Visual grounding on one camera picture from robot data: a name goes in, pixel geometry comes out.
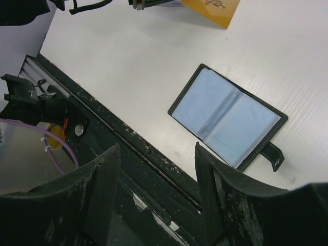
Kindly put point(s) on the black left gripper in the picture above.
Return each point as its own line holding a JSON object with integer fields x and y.
{"x": 142, "y": 4}

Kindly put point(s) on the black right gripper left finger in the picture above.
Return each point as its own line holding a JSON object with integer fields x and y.
{"x": 75, "y": 209}

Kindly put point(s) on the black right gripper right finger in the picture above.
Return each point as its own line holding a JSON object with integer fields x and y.
{"x": 239, "y": 210}

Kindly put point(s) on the black leather card holder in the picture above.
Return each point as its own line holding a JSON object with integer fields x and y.
{"x": 232, "y": 122}

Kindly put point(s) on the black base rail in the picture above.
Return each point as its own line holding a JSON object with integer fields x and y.
{"x": 156, "y": 203}

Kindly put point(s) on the aluminium frame rail left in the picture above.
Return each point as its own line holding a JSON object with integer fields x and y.
{"x": 34, "y": 72}

